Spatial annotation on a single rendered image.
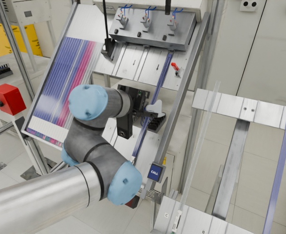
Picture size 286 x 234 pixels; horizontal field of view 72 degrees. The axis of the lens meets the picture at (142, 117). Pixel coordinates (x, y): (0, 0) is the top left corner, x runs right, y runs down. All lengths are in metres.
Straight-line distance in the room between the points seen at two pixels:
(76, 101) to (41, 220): 0.22
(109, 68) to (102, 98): 0.51
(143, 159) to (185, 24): 0.53
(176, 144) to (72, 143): 0.69
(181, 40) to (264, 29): 1.65
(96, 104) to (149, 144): 0.39
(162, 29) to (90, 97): 0.51
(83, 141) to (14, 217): 0.19
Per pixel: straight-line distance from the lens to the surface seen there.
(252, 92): 2.59
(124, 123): 0.59
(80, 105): 0.42
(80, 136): 0.45
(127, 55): 0.91
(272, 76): 2.52
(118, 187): 0.36
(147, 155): 0.76
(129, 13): 0.94
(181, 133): 1.13
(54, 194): 0.33
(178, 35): 0.81
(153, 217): 0.92
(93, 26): 1.09
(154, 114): 0.64
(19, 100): 1.46
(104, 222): 1.51
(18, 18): 1.94
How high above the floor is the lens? 1.35
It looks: 36 degrees down
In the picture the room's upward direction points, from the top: straight up
